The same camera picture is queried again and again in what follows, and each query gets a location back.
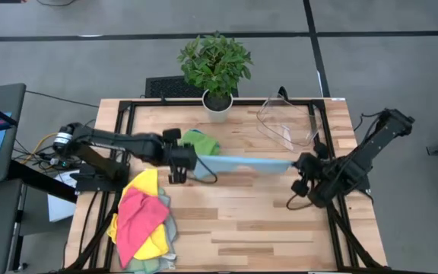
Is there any black perforated floor mat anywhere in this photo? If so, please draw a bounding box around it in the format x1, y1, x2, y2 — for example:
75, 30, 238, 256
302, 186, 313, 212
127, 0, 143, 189
144, 75, 240, 99

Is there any light blue microfiber towel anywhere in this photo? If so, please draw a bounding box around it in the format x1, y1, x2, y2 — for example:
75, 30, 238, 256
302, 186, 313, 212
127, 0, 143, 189
192, 154, 295, 180

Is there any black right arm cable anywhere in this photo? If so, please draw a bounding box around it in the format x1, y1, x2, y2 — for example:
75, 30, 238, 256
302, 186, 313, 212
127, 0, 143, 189
285, 111, 382, 212

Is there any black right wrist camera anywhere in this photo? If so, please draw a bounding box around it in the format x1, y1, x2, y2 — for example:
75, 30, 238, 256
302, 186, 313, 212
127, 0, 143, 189
290, 179, 311, 198

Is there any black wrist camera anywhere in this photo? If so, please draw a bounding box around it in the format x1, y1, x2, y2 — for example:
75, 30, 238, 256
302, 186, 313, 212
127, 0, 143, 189
168, 167, 188, 185
290, 179, 311, 198

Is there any black cable bundle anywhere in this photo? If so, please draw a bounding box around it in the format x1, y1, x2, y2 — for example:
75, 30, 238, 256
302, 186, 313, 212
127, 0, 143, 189
11, 118, 98, 171

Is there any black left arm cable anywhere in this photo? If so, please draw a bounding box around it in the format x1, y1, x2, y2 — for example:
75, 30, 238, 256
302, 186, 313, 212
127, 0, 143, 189
186, 155, 219, 185

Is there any pink microfiber towel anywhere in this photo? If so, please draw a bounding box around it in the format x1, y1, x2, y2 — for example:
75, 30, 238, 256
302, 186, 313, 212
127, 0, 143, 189
116, 186, 171, 269

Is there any white plant pot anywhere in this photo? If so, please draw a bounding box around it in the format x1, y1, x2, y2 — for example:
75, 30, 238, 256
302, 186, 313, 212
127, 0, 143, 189
202, 89, 234, 124

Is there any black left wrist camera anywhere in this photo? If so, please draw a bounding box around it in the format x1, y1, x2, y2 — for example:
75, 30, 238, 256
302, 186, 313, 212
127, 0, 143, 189
168, 167, 188, 185

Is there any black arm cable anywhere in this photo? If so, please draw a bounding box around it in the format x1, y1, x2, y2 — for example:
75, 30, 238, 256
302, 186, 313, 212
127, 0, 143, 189
285, 111, 382, 212
186, 155, 219, 185

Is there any white paper sheet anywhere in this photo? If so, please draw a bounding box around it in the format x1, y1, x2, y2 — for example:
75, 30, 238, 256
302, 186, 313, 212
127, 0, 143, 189
46, 170, 79, 224

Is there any yellow microfiber towel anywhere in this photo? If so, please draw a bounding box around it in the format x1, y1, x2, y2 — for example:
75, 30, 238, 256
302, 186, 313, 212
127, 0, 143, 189
106, 168, 171, 262

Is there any black aluminium table frame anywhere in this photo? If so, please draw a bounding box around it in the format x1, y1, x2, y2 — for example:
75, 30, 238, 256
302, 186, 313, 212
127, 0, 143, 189
65, 98, 389, 274

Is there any pale grey microfiber towel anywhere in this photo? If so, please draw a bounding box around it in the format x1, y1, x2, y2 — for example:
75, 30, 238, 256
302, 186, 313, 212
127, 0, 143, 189
157, 188, 178, 273

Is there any clear plastic bin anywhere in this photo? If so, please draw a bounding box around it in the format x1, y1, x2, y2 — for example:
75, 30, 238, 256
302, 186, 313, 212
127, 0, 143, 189
255, 94, 321, 153

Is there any yellow cable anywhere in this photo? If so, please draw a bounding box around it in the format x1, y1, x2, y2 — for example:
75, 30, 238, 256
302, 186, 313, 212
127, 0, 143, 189
23, 132, 59, 164

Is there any green leafy plant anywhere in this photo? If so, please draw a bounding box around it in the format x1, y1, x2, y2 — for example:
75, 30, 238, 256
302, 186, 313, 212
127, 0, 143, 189
177, 32, 253, 100

